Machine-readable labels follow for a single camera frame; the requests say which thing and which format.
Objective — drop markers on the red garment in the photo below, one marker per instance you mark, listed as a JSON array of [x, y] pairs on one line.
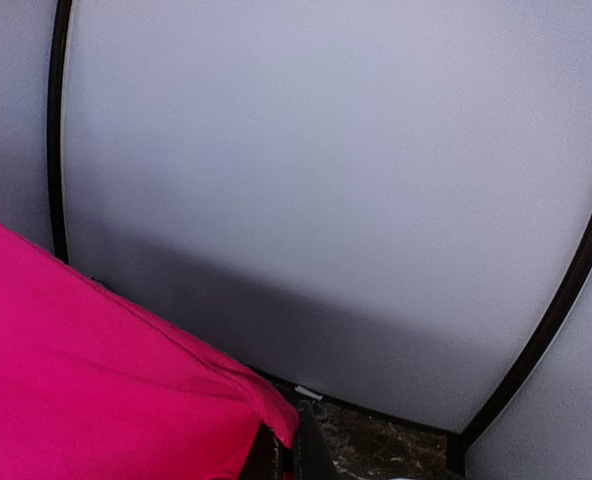
[[92, 386]]

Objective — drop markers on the black frame post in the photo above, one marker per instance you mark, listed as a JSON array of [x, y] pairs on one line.
[[53, 132], [569, 289]]

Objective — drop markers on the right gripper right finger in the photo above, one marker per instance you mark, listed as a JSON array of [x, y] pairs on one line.
[[311, 458]]

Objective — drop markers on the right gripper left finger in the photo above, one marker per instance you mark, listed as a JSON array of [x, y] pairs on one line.
[[268, 458]]

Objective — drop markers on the right black frame post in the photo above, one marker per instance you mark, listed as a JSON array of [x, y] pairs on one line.
[[569, 289]]

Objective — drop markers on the left black frame post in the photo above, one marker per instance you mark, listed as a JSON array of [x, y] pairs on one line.
[[53, 132]]

